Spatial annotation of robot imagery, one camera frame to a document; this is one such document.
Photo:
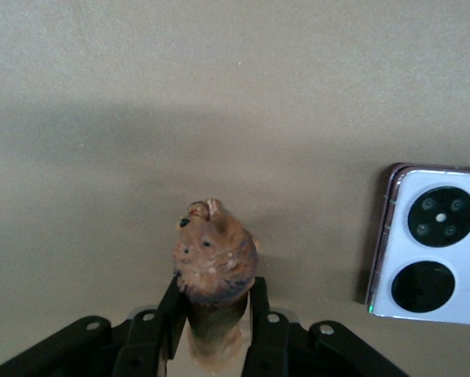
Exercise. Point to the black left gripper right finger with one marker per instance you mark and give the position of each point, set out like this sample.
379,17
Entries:
268,334

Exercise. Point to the small brown toy dog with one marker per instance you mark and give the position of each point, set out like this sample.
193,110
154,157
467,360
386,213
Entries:
215,259

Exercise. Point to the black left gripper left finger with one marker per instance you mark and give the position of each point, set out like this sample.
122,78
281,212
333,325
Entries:
140,337

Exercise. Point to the lilac flip phone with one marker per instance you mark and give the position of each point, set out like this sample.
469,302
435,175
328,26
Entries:
431,251

